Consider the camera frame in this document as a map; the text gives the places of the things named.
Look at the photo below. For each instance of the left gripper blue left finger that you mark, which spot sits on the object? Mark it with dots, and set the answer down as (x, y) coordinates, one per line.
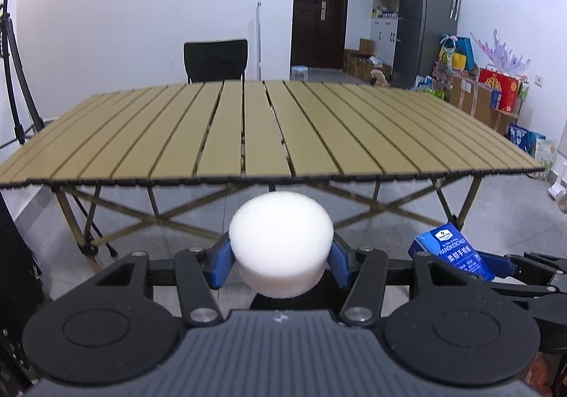
(204, 267)

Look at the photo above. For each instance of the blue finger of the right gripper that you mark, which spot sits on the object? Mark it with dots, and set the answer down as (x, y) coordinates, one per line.
(500, 266)

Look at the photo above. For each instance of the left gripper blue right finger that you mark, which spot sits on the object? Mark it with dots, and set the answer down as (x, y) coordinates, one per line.
(365, 266)

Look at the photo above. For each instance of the blue tissue pack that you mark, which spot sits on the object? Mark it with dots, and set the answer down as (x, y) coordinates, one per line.
(449, 245)

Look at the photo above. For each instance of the white foam cylinder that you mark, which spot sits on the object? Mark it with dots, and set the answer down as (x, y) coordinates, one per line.
(281, 242)

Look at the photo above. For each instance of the tan slatted folding table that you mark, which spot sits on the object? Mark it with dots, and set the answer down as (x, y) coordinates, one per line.
(157, 153)

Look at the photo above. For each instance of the large cardboard box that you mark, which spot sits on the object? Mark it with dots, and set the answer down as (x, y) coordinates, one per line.
(475, 99)

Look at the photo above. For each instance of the red gift box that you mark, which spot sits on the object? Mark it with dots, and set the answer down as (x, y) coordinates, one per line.
(504, 89)

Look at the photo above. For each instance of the blue pet water bowl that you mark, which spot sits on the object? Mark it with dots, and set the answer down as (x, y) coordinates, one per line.
(299, 72)

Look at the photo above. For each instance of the green snack bag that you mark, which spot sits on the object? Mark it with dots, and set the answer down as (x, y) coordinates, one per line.
(434, 87)

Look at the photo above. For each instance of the black folding chair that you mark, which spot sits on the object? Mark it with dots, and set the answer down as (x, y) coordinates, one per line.
(206, 62)

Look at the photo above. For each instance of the purple decorative branches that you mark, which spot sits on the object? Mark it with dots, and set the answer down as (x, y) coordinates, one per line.
(501, 57)

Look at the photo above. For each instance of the white mop pole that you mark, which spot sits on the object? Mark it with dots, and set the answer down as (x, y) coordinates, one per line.
(258, 19)

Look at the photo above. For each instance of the grey refrigerator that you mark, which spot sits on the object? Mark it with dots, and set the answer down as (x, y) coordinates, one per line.
(421, 26)

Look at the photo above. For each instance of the dark brown door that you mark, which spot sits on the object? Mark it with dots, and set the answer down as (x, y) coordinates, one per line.
(318, 33)

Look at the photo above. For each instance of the black camera tripod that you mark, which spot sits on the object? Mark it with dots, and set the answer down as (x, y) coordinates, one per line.
(11, 60)

